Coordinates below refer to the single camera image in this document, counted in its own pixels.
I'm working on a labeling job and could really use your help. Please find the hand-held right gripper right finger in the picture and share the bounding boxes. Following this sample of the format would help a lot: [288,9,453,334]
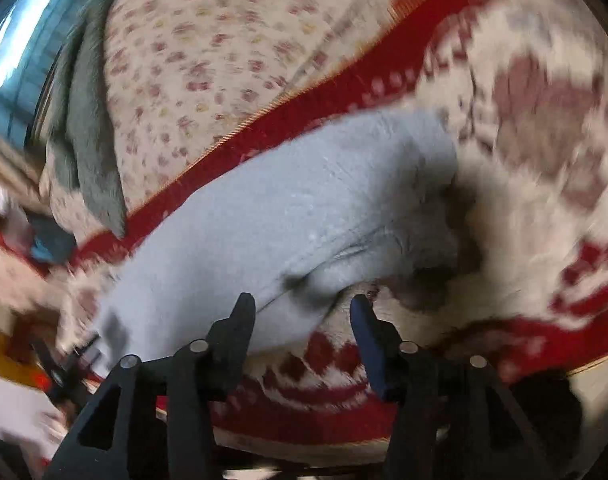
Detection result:
[350,295,567,480]

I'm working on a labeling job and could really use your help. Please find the grey cloth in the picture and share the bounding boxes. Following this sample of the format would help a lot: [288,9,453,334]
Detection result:
[46,0,140,240]

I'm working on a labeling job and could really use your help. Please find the light blue pants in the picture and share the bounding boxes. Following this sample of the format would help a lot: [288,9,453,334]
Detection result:
[93,109,459,378]

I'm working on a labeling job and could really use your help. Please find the floral bed sheet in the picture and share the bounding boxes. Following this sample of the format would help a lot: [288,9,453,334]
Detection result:
[39,0,452,241]

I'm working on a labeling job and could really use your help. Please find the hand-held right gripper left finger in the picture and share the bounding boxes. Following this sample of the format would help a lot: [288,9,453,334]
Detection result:
[43,292,257,480]

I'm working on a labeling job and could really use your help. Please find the red and white patterned blanket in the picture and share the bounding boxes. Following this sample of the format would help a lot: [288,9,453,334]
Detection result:
[59,0,608,453]

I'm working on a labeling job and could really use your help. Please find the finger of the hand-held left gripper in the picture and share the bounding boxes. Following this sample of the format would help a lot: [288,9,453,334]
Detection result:
[30,332,102,411]

